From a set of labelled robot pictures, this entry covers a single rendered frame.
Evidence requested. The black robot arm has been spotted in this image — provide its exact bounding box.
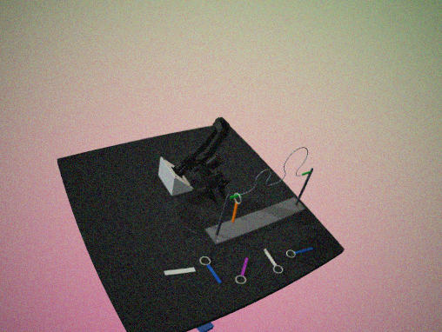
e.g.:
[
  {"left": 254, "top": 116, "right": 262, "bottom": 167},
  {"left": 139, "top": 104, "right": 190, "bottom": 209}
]
[{"left": 172, "top": 117, "right": 230, "bottom": 185}]

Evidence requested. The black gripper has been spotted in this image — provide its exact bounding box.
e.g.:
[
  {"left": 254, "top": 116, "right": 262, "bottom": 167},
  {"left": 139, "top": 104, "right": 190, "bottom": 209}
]
[{"left": 196, "top": 172, "right": 231, "bottom": 204}]

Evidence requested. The white flat bar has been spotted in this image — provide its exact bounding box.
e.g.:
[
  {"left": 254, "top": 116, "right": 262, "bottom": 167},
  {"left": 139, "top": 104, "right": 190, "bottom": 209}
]
[{"left": 164, "top": 267, "right": 196, "bottom": 276}]

